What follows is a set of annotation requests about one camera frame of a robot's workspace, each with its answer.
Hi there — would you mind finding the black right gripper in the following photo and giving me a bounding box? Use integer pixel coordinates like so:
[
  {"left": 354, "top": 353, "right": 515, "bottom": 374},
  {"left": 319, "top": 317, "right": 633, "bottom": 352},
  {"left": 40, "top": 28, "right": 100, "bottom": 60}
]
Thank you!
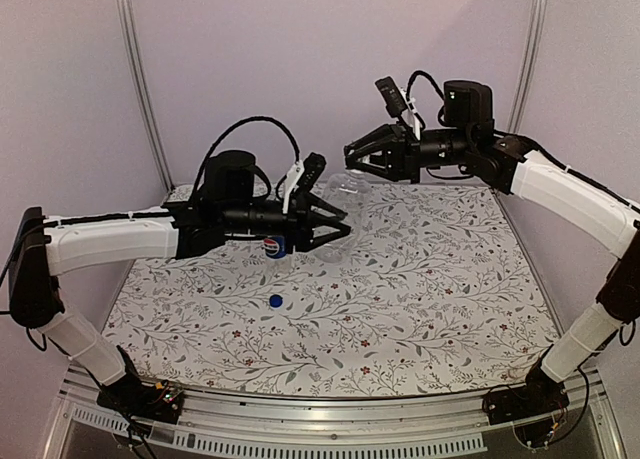
[{"left": 346, "top": 120, "right": 474, "bottom": 183}]

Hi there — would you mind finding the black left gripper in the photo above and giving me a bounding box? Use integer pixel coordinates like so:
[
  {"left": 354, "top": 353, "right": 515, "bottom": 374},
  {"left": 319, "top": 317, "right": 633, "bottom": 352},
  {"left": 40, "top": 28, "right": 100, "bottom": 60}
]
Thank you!
[{"left": 221, "top": 193, "right": 351, "bottom": 254}]

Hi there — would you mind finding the blue bottle cap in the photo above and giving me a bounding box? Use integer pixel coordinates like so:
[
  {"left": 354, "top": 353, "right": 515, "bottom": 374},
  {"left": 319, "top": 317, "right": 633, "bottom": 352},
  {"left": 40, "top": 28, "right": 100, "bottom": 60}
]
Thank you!
[{"left": 269, "top": 294, "right": 284, "bottom": 309}]

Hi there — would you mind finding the Pepsi bottle with blue label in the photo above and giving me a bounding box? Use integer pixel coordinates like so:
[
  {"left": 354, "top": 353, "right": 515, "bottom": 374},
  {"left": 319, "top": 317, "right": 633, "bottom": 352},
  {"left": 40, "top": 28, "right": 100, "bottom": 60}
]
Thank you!
[{"left": 263, "top": 236, "right": 292, "bottom": 277}]

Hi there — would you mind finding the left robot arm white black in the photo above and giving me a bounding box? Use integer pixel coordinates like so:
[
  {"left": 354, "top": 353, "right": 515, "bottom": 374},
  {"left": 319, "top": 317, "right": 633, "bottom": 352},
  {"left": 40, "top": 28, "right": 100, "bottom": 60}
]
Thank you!
[{"left": 1, "top": 150, "right": 351, "bottom": 424}]

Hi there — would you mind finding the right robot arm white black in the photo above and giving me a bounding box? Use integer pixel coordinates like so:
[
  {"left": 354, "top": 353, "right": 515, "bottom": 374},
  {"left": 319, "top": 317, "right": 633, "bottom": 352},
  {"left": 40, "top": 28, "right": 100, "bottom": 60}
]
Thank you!
[{"left": 344, "top": 77, "right": 639, "bottom": 425}]

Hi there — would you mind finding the floral patterned table mat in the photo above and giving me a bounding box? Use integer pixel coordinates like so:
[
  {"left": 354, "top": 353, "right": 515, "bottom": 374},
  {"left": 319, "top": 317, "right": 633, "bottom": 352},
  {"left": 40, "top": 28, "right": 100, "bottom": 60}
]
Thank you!
[{"left": 103, "top": 184, "right": 558, "bottom": 397}]

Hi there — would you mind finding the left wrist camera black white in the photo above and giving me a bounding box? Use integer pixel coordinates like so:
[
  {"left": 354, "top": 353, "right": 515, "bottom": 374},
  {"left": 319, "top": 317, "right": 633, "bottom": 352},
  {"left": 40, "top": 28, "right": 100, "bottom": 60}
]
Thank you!
[{"left": 281, "top": 152, "right": 326, "bottom": 215}]

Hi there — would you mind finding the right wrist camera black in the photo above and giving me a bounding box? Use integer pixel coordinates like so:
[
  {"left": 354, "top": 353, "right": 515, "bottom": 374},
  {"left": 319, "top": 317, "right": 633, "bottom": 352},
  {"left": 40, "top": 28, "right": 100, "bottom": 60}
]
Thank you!
[{"left": 375, "top": 76, "right": 408, "bottom": 118}]

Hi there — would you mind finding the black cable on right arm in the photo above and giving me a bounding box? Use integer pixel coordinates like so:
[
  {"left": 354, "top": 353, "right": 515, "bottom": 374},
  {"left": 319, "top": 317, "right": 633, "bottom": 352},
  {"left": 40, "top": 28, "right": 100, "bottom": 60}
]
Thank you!
[{"left": 407, "top": 70, "right": 446, "bottom": 110}]

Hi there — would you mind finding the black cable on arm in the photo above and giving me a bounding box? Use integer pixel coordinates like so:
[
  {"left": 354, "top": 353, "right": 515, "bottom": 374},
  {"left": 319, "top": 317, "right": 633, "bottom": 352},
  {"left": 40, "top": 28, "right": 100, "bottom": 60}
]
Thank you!
[
  {"left": 192, "top": 117, "right": 304, "bottom": 200},
  {"left": 407, "top": 70, "right": 446, "bottom": 110}
]

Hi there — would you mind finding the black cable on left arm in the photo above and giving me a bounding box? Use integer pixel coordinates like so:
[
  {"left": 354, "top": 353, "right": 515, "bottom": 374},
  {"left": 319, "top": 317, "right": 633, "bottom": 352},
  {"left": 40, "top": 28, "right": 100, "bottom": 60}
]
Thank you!
[{"left": 192, "top": 117, "right": 304, "bottom": 200}]

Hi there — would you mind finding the aluminium slotted front rail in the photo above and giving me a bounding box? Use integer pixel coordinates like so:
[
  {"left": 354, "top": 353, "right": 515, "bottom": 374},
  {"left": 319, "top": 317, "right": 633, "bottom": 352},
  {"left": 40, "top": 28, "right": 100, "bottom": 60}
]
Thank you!
[{"left": 43, "top": 367, "right": 631, "bottom": 458}]

